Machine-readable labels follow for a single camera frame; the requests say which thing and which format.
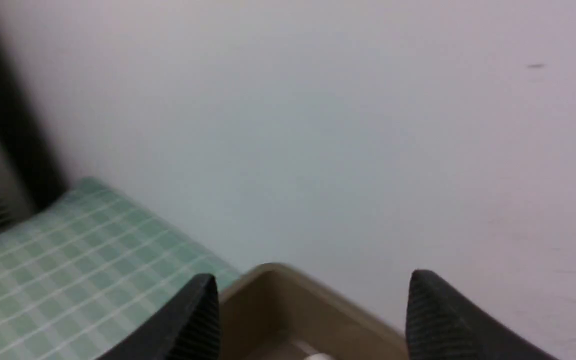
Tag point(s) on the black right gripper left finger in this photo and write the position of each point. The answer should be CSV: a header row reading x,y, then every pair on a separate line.
x,y
187,327

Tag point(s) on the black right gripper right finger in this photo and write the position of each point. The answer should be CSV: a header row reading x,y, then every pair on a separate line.
x,y
443,324

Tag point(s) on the white ping-pong ball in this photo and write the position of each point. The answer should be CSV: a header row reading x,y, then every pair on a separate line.
x,y
318,356

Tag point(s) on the brown plastic bin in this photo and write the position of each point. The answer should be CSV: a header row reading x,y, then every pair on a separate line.
x,y
277,312

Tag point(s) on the green checkered tablecloth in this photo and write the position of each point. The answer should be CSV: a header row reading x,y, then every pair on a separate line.
x,y
80,276

